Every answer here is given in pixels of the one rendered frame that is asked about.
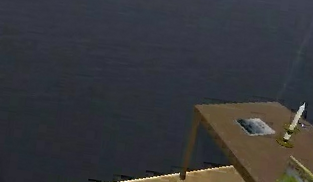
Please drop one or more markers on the brown wooden table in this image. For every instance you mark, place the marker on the brown wooden table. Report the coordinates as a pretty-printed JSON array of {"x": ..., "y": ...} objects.
[{"x": 257, "y": 152}]

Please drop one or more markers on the white candle in brass holder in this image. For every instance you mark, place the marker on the white candle in brass holder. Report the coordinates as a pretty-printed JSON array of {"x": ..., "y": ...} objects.
[{"x": 293, "y": 125}]

